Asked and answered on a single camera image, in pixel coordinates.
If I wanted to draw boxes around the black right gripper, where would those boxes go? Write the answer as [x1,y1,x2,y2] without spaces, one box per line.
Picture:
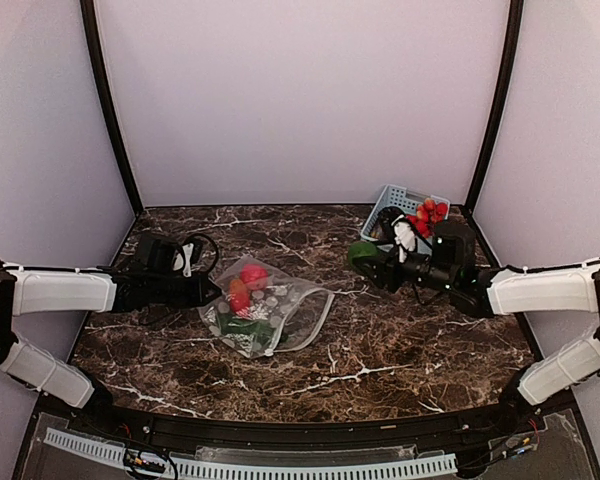
[353,238,456,293]

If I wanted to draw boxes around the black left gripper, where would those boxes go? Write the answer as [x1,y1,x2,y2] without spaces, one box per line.
[148,270,221,308]

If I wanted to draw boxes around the green fake lime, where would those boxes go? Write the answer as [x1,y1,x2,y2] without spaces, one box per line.
[347,241,378,268]

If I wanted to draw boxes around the pink fake fruit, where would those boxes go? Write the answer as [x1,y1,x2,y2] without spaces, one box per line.
[240,264,269,291]

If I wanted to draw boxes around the clear zip top bag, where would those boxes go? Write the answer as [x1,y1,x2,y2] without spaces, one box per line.
[198,255,335,359]

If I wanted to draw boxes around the green fake vegetable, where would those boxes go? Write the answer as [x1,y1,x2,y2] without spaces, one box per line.
[217,313,275,345]

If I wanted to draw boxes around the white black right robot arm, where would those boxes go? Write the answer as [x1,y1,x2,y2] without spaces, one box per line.
[348,217,600,434]

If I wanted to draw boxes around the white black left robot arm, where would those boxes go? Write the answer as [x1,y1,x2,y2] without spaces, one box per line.
[0,233,221,436]

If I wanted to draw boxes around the light blue perforated basket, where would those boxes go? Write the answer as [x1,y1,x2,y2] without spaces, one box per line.
[360,185,450,254]

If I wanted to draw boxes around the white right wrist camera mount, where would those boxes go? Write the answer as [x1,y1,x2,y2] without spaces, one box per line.
[393,221,418,263]

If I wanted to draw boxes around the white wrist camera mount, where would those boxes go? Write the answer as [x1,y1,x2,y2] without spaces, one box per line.
[393,221,418,263]
[172,240,203,277]

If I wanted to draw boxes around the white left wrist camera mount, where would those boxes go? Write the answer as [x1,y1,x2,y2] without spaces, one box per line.
[172,240,203,277]

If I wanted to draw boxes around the black front mounting rail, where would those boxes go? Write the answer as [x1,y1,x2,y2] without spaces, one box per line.
[83,405,530,451]

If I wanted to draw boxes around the white slotted cable duct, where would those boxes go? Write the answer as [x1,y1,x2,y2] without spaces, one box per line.
[44,428,458,479]

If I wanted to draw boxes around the black corner frame post right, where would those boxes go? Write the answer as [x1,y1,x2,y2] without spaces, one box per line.
[464,0,524,216]

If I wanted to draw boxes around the black corner frame post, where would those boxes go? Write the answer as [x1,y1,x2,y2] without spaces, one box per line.
[79,0,144,217]
[464,0,524,216]

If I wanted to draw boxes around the black corner frame post left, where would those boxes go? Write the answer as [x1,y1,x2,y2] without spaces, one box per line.
[79,0,144,217]

